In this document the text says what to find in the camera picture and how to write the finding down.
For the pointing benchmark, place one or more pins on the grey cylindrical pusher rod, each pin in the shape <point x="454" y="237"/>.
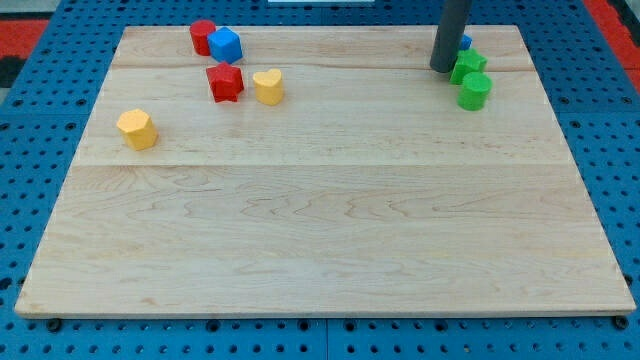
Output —
<point x="449" y="34"/>

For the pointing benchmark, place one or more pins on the yellow hexagon block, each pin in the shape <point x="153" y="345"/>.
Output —
<point x="137" y="129"/>

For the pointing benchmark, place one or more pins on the blue triangle block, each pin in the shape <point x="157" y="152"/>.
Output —
<point x="466" y="42"/>

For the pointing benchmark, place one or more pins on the blue cube block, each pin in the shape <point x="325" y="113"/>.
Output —
<point x="225" y="45"/>

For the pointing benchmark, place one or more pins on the wooden board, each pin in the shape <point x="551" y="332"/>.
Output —
<point x="367" y="192"/>

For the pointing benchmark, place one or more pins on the green star block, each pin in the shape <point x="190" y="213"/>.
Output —
<point x="467" y="61"/>

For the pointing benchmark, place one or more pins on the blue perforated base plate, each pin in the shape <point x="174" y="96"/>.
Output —
<point x="44" y="114"/>

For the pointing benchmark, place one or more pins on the green cylinder block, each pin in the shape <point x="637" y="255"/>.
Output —
<point x="474" y="91"/>

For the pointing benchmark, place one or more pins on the yellow heart block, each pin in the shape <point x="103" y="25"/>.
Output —
<point x="268" y="86"/>

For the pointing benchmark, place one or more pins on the red cylinder block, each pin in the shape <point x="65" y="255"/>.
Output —
<point x="199" y="31"/>

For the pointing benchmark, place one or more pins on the red star block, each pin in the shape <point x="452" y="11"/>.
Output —
<point x="225" y="82"/>

